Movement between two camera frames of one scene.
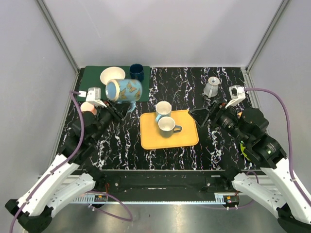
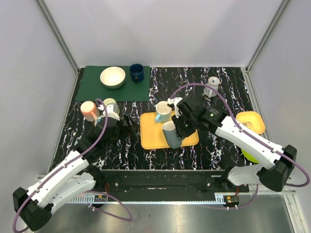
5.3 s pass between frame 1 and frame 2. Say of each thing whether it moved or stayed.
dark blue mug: stayed
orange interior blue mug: moved
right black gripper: moved
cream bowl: stayed
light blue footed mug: stayed
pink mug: stayed
